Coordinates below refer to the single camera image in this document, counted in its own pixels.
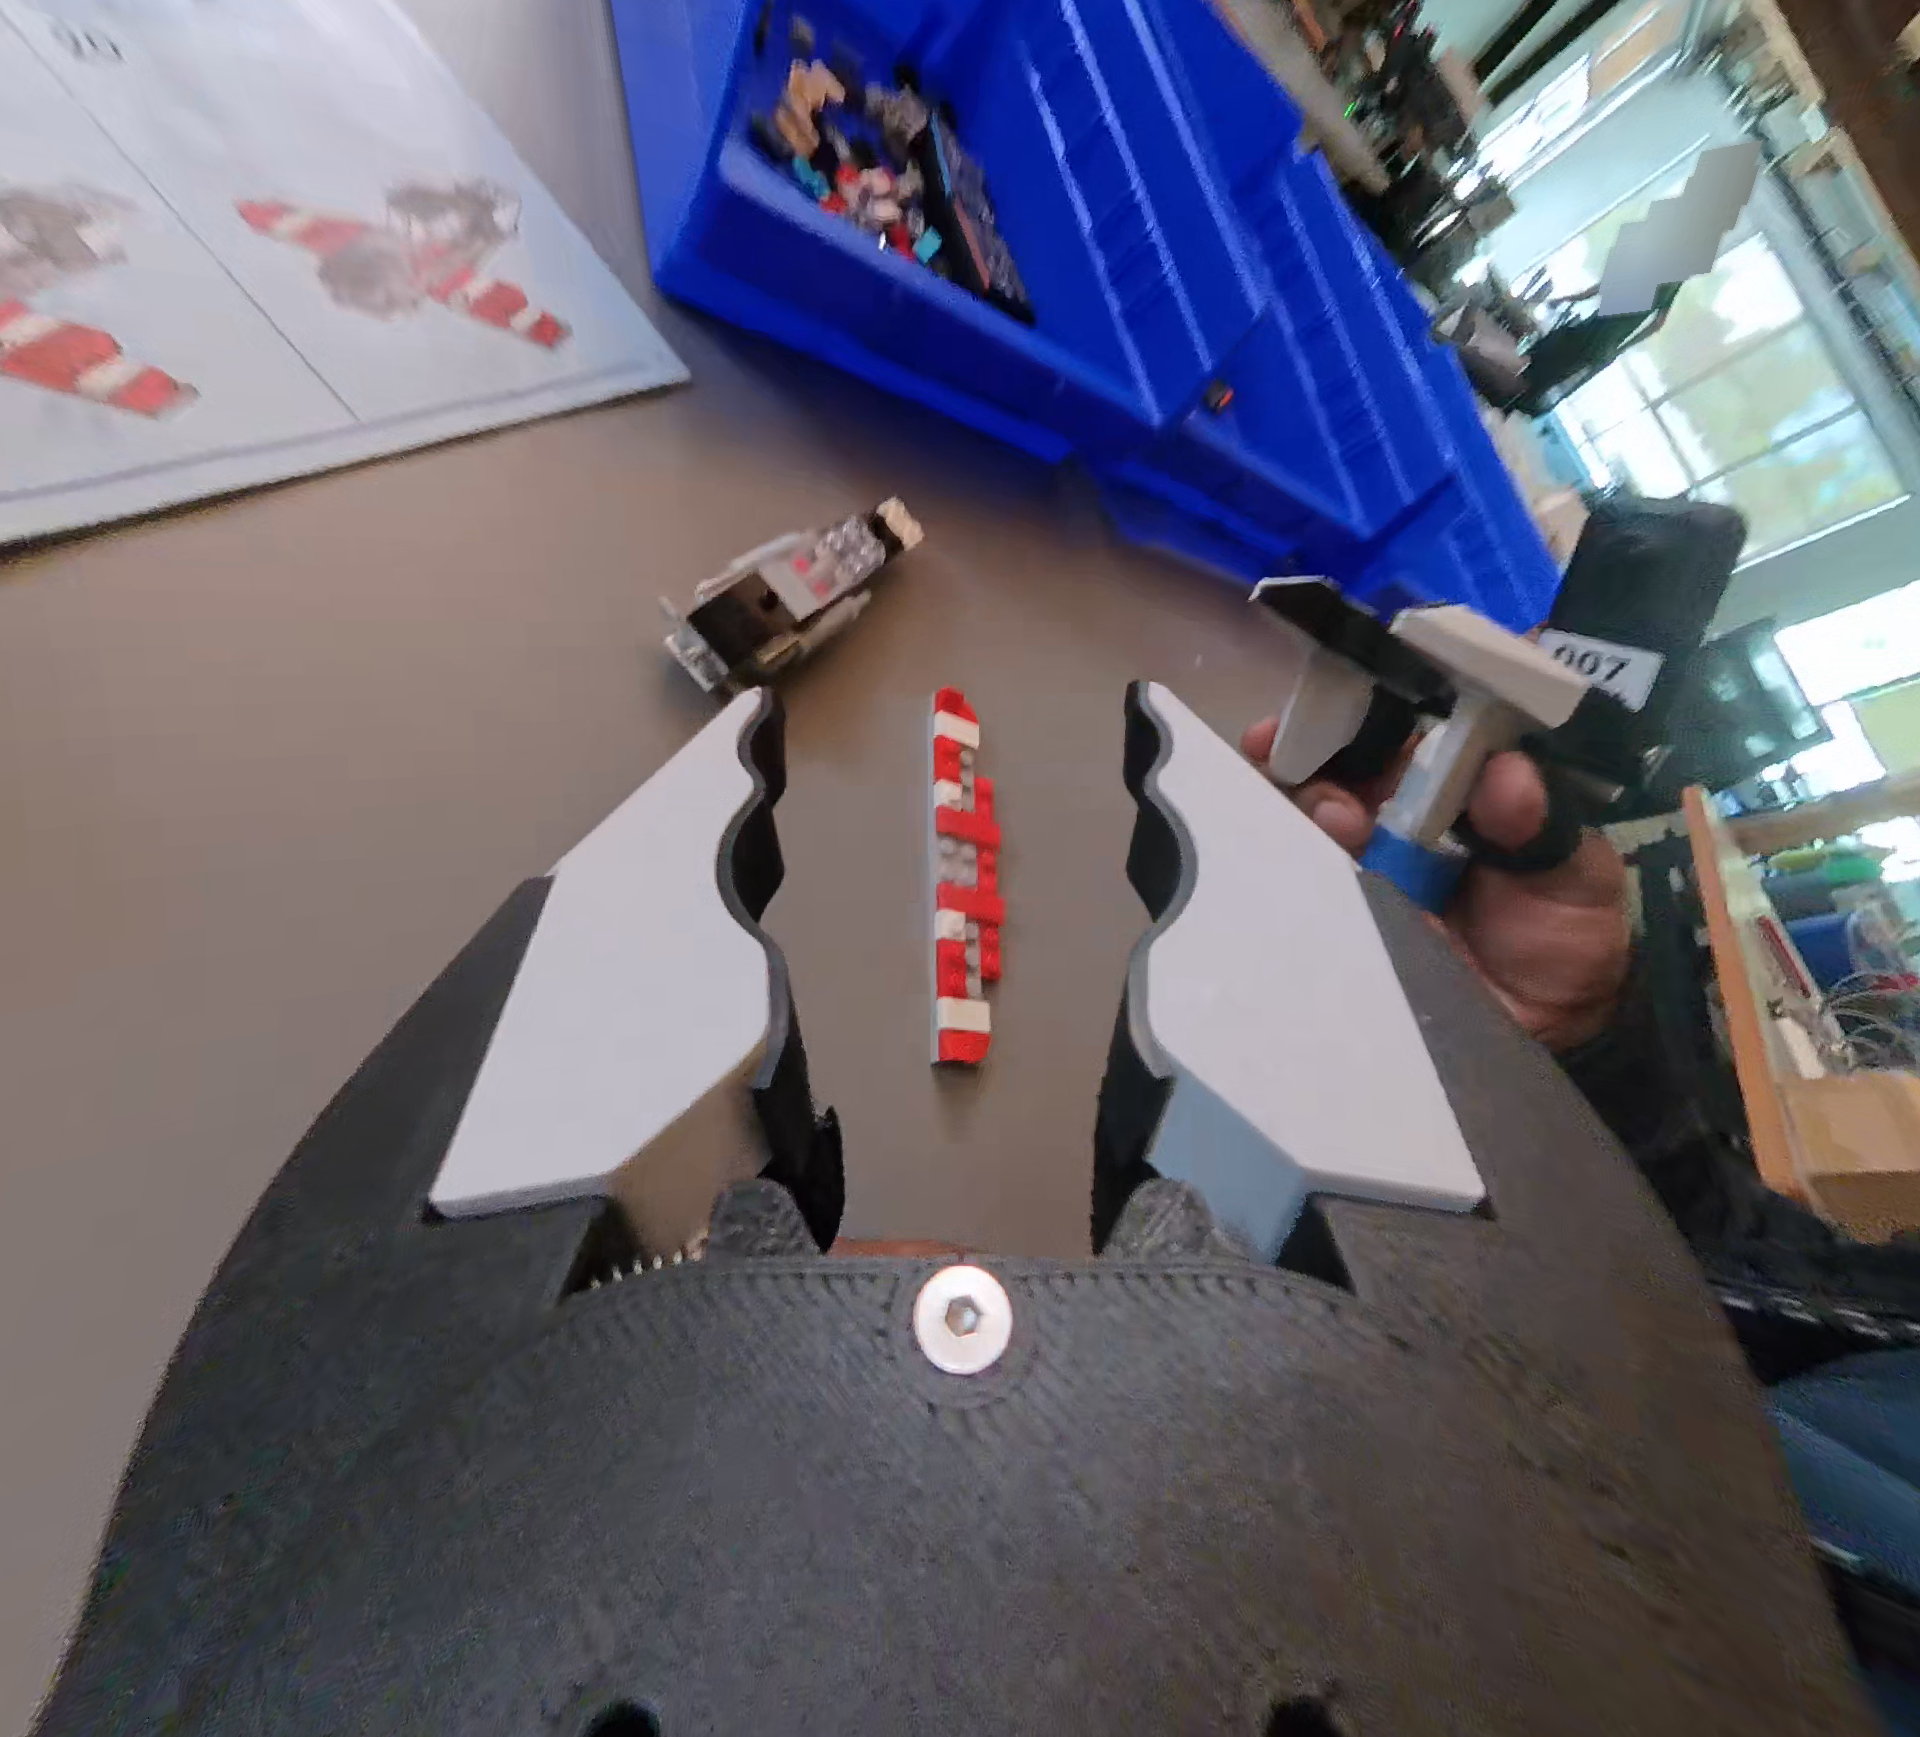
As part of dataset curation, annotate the wooden box with wires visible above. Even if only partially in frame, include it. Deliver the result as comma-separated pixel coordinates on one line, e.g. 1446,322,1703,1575
1680,784,1920,1245

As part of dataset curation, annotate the grey brown desk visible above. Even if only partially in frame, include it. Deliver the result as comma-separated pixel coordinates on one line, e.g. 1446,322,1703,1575
0,0,1571,1335

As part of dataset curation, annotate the person's leg in jeans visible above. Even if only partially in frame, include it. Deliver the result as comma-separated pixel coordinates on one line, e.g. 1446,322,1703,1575
1766,1345,1920,1641

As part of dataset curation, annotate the person's right hand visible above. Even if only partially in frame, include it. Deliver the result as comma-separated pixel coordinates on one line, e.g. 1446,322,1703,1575
1243,714,1641,1053

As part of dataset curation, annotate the red white brick wing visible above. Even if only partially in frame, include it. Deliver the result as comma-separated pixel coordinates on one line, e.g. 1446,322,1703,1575
924,685,1006,1069

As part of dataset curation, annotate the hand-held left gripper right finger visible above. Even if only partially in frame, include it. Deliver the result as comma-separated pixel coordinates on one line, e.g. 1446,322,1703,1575
1092,678,1490,1266

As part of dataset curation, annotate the pile of small brick pieces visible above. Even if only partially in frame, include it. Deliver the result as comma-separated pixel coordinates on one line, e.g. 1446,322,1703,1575
746,42,941,259

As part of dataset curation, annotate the black studded brick plate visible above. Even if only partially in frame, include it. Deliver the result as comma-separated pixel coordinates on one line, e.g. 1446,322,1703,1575
913,105,1040,323

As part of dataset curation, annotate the building instruction booklet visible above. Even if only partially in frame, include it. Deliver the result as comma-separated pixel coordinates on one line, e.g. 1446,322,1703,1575
0,0,694,549

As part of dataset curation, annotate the grey brick model body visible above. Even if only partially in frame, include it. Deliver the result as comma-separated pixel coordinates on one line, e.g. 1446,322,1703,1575
661,493,927,699

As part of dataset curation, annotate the person's right forearm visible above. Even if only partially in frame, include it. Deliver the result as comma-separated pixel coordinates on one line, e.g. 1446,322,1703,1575
1561,845,1920,1335

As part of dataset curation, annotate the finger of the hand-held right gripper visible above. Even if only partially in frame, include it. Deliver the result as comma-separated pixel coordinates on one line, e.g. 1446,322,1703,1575
1363,604,1593,857
1249,576,1461,788

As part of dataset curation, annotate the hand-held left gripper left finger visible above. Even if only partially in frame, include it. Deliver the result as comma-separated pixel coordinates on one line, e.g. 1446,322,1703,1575
426,686,847,1250

